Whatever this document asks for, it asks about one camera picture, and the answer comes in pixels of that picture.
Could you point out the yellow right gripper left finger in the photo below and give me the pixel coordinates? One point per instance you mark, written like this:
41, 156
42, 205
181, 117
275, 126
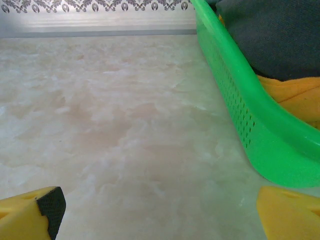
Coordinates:
20, 220

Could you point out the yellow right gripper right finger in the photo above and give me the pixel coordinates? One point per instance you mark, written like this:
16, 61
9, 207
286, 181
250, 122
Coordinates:
290, 217

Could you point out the dark grey t-shirt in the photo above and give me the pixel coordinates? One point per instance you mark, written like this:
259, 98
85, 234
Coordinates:
275, 37

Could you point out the yellow t-shirt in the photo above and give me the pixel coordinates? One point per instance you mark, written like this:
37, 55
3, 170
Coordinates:
295, 95

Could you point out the green plastic basket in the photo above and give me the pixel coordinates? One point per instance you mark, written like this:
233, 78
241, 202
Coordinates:
250, 100

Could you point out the aluminium back frame rail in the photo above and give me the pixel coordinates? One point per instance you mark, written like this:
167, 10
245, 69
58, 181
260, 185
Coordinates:
100, 25

